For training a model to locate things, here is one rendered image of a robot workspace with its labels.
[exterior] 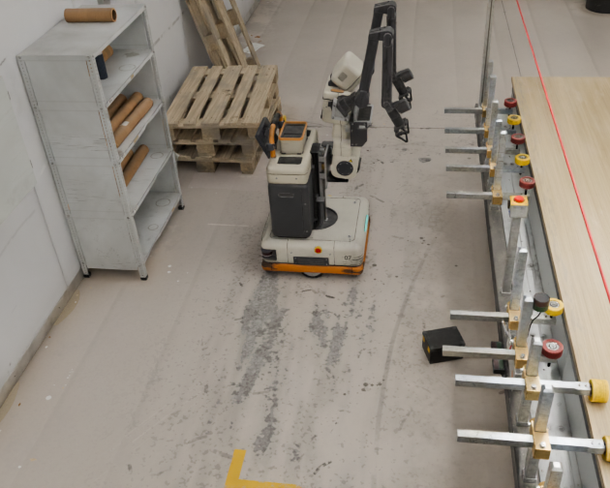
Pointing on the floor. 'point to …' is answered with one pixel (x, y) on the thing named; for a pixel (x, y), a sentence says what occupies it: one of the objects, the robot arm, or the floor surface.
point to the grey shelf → (76, 145)
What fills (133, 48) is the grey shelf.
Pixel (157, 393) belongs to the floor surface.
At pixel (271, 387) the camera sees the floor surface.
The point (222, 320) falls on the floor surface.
